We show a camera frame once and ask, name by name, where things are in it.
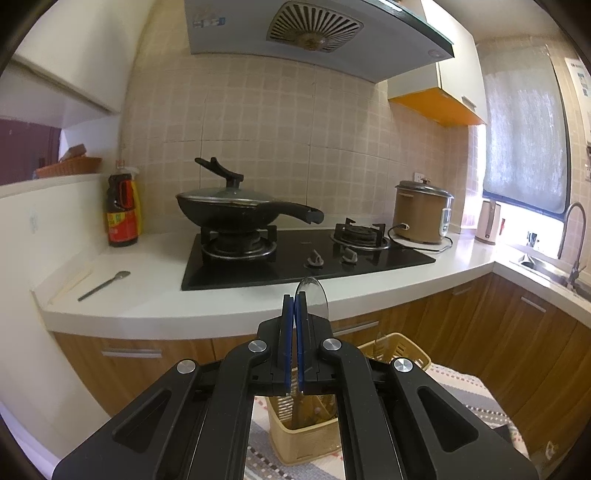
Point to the white overhead cabinet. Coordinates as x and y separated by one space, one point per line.
69 55

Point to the white water heater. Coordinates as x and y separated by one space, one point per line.
579 97

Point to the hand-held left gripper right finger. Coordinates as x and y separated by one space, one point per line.
300 350

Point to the grey range hood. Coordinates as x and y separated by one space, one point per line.
231 37

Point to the black wok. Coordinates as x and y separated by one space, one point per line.
221 214

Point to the metal faucet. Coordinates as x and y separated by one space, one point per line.
564 230

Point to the white kitchen countertop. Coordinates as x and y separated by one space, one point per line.
138 295

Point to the pale chopstick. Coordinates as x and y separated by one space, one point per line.
71 287

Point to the brown rice cooker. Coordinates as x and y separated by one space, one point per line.
420 217

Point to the wooden base cabinets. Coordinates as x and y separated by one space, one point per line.
461 332

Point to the black glass gas stove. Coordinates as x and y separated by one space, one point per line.
286 272

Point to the glass wok lid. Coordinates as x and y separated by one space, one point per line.
217 194

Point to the white wall socket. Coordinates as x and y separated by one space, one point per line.
420 177

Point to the yellow bottle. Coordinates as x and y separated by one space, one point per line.
137 207

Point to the clear plastic spoon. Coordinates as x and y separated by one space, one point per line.
378 345
316 295

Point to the pale pink electric kettle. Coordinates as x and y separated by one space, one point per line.
488 221

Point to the grey roller blind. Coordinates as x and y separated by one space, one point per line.
526 129

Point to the wicker basket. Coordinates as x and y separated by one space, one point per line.
69 166

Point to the yellow plastic utensil basket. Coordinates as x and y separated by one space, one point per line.
295 438

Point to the metal spoon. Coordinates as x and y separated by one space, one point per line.
104 286

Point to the white and orange wall cabinet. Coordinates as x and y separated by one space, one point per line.
452 46

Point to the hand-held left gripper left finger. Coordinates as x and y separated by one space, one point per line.
288 350

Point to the steel sink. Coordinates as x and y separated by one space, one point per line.
545 270

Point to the dark soy sauce bottle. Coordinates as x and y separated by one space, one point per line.
121 217

